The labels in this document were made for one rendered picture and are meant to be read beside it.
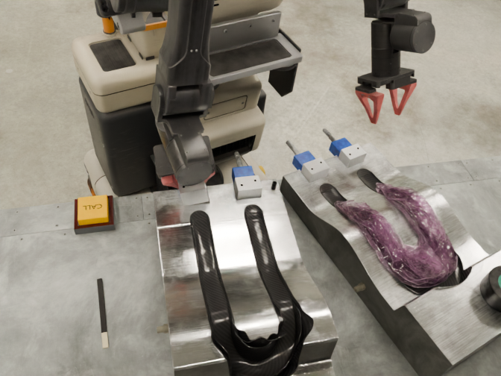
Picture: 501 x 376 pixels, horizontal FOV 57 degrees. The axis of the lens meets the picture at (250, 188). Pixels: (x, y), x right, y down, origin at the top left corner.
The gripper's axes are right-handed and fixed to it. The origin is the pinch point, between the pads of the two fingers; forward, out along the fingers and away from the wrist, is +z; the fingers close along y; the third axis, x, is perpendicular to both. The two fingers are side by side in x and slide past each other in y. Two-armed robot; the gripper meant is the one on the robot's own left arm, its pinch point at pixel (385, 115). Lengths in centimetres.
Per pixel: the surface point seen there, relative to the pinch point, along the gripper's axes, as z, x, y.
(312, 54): 29, 169, 101
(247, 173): 5.9, 8.3, -30.8
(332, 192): 14.9, 2.4, -13.4
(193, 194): 4.4, 5.1, -44.3
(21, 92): 15, 196, -63
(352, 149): 9.0, 7.2, -3.6
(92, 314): 20, 3, -69
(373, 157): 12.5, 6.3, 1.9
